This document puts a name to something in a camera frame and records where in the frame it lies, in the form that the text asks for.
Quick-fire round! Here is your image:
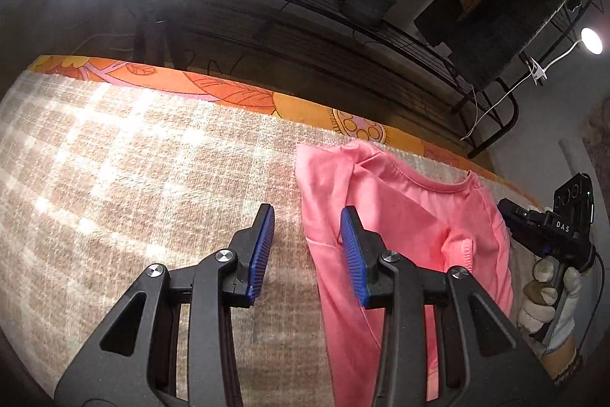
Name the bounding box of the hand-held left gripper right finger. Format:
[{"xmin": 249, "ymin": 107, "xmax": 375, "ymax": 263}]
[{"xmin": 340, "ymin": 206, "xmax": 569, "ymax": 407}]

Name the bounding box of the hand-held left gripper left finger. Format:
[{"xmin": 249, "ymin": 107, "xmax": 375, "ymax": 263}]
[{"xmin": 54, "ymin": 203, "xmax": 276, "ymax": 407}]

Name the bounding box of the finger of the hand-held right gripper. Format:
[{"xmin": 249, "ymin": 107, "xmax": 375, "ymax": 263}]
[
  {"xmin": 505, "ymin": 220, "xmax": 548, "ymax": 257},
  {"xmin": 497, "ymin": 198, "xmax": 541, "ymax": 224}
]

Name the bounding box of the pink t-shirt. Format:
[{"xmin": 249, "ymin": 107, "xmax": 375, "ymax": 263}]
[{"xmin": 294, "ymin": 139, "xmax": 515, "ymax": 407}]

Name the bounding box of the person's right forearm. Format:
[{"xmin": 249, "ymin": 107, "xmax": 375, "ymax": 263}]
[{"xmin": 538, "ymin": 337, "xmax": 588, "ymax": 383}]

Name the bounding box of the person's right hand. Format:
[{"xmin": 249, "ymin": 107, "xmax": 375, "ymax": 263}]
[{"xmin": 517, "ymin": 257, "xmax": 585, "ymax": 353}]

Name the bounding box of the orange floral bed sheet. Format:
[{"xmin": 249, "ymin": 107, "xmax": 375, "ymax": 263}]
[{"xmin": 27, "ymin": 54, "xmax": 541, "ymax": 208}]

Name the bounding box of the beige checked blanket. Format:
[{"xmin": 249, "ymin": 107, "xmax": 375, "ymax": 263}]
[{"xmin": 0, "ymin": 71, "xmax": 544, "ymax": 407}]

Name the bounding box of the grey plaid coat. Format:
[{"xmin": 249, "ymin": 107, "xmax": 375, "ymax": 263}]
[{"xmin": 414, "ymin": 0, "xmax": 588, "ymax": 91}]

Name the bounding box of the white clip lamp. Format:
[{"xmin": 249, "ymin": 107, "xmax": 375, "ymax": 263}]
[{"xmin": 522, "ymin": 27, "xmax": 604, "ymax": 86}]

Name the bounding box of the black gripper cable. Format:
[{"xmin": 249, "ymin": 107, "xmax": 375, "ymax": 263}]
[{"xmin": 571, "ymin": 245, "xmax": 607, "ymax": 351}]

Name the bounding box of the black metal tube frame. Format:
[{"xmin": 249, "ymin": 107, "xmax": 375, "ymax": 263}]
[{"xmin": 450, "ymin": 92, "xmax": 520, "ymax": 159}]

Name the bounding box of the white lamp cable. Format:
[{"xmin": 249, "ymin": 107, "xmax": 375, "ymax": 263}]
[{"xmin": 460, "ymin": 76, "xmax": 531, "ymax": 142}]

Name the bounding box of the landscape wall poster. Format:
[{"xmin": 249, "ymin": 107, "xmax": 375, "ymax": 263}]
[{"xmin": 579, "ymin": 97, "xmax": 610, "ymax": 179}]

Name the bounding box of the ring light tripod stand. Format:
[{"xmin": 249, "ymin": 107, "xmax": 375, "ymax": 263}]
[{"xmin": 128, "ymin": 0, "xmax": 178, "ymax": 67}]

